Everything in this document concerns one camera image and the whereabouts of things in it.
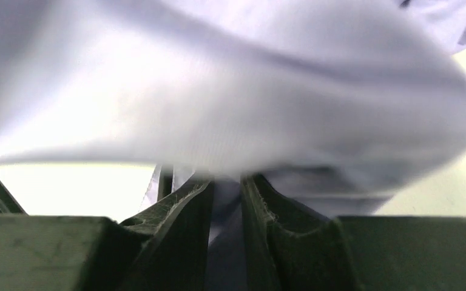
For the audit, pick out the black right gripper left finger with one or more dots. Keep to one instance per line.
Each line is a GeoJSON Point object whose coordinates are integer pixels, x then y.
{"type": "Point", "coordinates": [96, 253]}

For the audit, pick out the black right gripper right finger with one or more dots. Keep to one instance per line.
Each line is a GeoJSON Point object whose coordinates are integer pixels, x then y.
{"type": "Point", "coordinates": [357, 253]}

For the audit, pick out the purple folding umbrella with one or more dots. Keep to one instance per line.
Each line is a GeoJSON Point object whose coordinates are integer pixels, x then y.
{"type": "Point", "coordinates": [267, 120]}

